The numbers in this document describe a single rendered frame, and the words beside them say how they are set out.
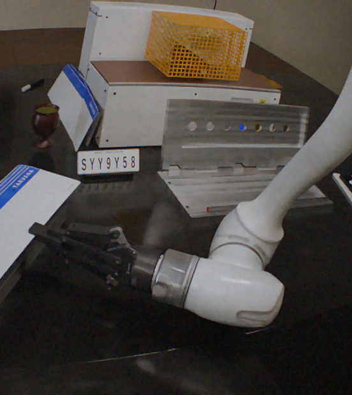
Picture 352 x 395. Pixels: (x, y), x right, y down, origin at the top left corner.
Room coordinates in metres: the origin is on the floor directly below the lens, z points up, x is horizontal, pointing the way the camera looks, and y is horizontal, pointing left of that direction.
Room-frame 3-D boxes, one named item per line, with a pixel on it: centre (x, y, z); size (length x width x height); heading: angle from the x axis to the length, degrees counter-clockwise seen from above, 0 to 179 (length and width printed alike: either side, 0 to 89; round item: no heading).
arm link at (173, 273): (0.67, -0.02, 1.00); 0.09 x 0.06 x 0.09; 171
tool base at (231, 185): (1.19, -0.18, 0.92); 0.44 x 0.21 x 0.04; 119
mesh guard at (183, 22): (1.51, 0.04, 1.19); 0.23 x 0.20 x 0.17; 119
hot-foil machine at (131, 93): (1.62, 0.00, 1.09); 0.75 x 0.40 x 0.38; 119
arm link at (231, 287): (0.67, -0.13, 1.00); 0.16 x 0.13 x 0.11; 81
